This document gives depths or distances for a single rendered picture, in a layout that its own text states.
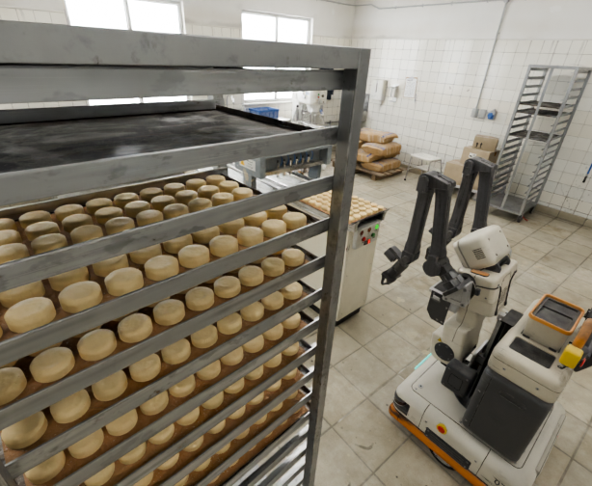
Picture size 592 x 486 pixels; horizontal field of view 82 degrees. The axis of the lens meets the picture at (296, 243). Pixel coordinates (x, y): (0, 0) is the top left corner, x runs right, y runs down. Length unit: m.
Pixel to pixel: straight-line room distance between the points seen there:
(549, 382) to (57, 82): 1.63
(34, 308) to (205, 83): 0.35
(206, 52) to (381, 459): 1.99
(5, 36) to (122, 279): 0.31
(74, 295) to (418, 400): 1.76
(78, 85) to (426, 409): 1.91
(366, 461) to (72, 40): 2.02
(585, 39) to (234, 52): 5.43
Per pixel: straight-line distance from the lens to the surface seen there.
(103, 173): 0.44
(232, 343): 0.68
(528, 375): 1.65
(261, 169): 2.44
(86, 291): 0.55
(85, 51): 0.39
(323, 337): 0.87
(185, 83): 0.46
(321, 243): 2.40
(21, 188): 0.43
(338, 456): 2.09
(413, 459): 2.17
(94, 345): 0.60
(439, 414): 2.02
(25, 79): 0.41
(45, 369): 0.59
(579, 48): 5.75
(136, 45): 0.41
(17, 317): 0.54
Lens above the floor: 1.81
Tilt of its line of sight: 29 degrees down
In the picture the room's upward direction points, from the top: 3 degrees clockwise
